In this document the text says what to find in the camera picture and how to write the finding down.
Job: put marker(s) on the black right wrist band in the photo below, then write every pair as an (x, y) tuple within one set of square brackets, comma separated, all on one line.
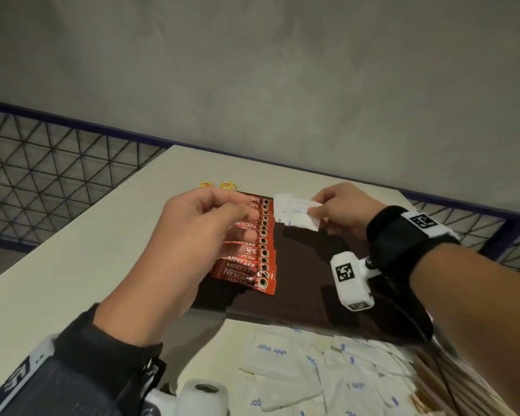
[(394, 246)]

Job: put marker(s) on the brown plastic tray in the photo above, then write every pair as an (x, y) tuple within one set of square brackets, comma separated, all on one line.
[(307, 277)]

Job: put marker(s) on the white sugar sachets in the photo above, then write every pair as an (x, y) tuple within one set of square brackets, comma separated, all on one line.
[(277, 355)]

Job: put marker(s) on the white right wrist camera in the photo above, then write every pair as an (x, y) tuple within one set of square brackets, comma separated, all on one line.
[(351, 285)]

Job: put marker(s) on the black left wrist band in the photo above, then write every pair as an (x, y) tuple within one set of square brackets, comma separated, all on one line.
[(91, 363)]

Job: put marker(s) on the person's right forearm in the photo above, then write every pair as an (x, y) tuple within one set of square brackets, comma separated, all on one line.
[(481, 307)]

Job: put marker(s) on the person's right hand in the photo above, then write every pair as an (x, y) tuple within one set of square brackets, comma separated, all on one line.
[(351, 207)]

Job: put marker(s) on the bundle of wooden stir sticks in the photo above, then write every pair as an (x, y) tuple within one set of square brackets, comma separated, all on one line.
[(459, 385)]

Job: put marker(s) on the white box with marker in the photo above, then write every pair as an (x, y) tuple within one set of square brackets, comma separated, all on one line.
[(203, 402)]

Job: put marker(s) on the row of red Nescafe sachets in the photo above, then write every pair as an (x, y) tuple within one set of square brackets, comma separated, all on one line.
[(242, 272)]

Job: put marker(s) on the person's left hand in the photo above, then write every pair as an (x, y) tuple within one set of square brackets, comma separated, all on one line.
[(177, 255)]

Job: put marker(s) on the black wrist band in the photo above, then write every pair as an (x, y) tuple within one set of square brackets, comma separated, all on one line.
[(91, 363), (394, 246)]

